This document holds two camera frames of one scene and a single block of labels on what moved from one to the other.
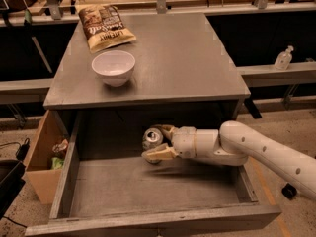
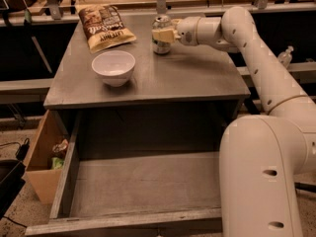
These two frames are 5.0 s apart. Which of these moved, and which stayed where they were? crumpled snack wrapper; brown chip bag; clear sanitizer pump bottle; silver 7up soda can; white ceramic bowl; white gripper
Moved: white gripper; silver 7up soda can
Stayed: crumpled snack wrapper; white ceramic bowl; brown chip bag; clear sanitizer pump bottle
